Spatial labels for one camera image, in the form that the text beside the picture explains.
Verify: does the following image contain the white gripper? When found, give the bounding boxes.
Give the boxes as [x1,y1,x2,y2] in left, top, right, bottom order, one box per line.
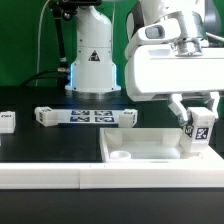
[125,45,224,126]

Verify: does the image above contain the white square table top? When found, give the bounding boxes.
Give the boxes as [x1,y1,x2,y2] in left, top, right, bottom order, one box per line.
[99,128,222,163]

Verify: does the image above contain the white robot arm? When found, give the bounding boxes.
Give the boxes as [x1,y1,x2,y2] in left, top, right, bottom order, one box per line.
[71,0,224,125]

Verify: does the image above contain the tag marker sheet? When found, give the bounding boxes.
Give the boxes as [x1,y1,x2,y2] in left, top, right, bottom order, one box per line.
[57,109,122,125]

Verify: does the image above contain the white fence frame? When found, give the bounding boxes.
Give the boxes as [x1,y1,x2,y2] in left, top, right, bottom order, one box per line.
[0,153,224,189]

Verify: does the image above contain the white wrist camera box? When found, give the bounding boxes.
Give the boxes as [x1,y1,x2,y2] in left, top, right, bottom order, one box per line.
[127,18,181,51]

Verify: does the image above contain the black cables at base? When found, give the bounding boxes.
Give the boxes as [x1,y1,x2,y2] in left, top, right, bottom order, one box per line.
[20,68,72,88]

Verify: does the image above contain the white cable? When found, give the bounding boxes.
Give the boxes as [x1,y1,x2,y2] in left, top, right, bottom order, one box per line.
[35,0,51,87]

